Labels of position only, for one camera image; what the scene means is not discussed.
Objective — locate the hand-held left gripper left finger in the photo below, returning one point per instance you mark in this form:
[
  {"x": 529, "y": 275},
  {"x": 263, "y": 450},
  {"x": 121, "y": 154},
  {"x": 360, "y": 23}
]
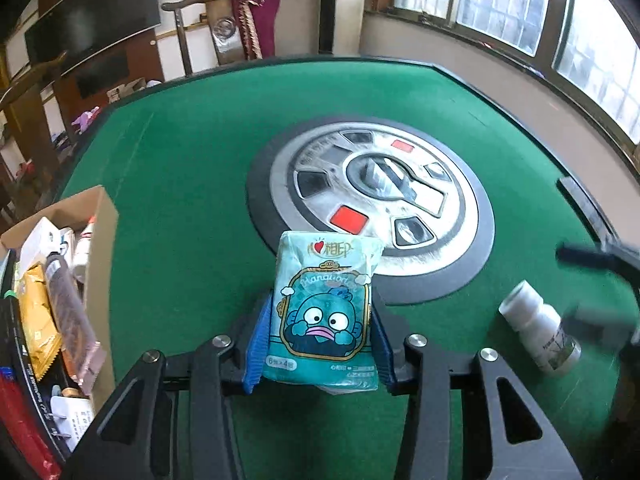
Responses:
[{"x": 257, "y": 350}]

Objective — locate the yellow cracker packet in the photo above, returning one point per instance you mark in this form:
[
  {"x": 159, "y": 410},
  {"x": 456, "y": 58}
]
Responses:
[{"x": 37, "y": 320}]

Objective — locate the white power adapter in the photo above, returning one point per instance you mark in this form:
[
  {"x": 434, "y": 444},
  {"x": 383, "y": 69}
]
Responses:
[{"x": 75, "y": 422}]

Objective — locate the teal cartoon tissue pack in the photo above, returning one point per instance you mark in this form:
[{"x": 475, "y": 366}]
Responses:
[{"x": 320, "y": 320}]

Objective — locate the small black screen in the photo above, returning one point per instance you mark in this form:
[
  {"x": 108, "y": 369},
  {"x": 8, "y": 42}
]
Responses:
[{"x": 102, "y": 77}]

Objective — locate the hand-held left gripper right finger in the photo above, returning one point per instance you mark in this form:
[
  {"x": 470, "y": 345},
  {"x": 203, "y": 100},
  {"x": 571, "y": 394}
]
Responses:
[{"x": 386, "y": 360}]

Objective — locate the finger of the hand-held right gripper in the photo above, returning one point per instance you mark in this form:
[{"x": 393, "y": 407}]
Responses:
[
  {"x": 590, "y": 256},
  {"x": 600, "y": 325}
]

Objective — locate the white pill bottle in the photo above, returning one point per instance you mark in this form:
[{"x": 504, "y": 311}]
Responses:
[{"x": 535, "y": 325}]

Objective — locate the black curved television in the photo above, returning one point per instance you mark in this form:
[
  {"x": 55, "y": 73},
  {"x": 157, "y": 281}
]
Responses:
[{"x": 95, "y": 15}]

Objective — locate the small open cardboard box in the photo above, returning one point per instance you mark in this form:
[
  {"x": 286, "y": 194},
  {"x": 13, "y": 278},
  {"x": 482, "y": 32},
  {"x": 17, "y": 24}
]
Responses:
[{"x": 127, "y": 90}]

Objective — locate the red plastic bag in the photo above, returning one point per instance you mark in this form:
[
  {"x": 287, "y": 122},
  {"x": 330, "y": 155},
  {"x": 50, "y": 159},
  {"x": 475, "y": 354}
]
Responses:
[{"x": 20, "y": 430}]

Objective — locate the maroon fringed cloth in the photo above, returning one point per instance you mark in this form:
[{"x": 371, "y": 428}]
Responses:
[{"x": 260, "y": 15}]

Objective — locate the round table control panel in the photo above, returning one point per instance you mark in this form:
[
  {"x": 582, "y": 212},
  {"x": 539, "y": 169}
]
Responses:
[{"x": 450, "y": 240}]

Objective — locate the barred window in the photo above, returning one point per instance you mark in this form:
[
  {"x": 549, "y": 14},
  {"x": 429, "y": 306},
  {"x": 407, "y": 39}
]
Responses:
[{"x": 500, "y": 0}]

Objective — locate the brown snack packet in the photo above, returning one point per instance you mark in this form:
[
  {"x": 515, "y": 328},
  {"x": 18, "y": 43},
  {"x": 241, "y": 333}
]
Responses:
[{"x": 70, "y": 320}]

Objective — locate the glue bottle orange cap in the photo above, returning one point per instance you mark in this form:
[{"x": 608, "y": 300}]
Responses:
[{"x": 85, "y": 250}]

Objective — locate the white square box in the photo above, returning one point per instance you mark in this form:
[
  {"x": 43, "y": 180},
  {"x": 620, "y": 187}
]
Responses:
[{"x": 40, "y": 240}]

